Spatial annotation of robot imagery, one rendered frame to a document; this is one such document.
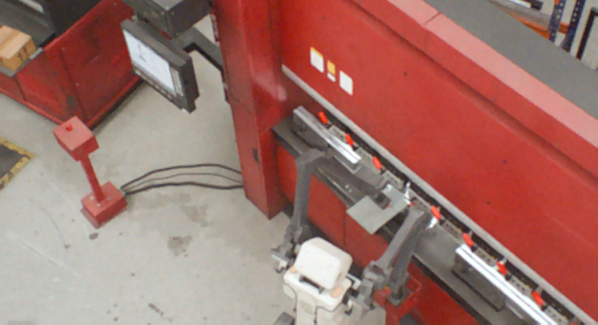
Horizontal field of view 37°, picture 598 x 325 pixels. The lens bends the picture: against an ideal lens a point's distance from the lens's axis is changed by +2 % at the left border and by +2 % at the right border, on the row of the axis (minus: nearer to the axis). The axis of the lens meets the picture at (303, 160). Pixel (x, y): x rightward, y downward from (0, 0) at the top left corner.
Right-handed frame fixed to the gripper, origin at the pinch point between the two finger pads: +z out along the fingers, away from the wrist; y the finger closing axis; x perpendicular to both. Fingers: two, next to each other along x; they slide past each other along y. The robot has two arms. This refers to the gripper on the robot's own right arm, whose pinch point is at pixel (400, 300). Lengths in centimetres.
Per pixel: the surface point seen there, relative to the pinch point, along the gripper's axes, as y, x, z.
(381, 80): 55, 45, -96
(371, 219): 17.9, 31.6, -23.8
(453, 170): 48, -1, -75
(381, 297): -6.0, 6.7, -4.0
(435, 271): 21.1, -6.2, -9.9
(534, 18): 198, 75, 47
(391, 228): 23.8, 26.1, -9.4
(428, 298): 13.2, -4.9, 18.6
